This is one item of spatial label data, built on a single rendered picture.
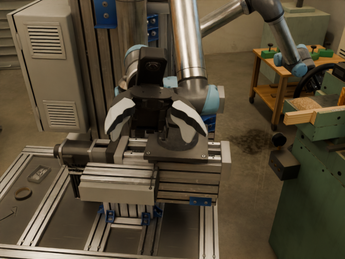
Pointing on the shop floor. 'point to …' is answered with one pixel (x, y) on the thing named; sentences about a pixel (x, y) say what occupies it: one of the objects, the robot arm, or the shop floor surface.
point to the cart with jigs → (315, 54)
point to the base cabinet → (309, 212)
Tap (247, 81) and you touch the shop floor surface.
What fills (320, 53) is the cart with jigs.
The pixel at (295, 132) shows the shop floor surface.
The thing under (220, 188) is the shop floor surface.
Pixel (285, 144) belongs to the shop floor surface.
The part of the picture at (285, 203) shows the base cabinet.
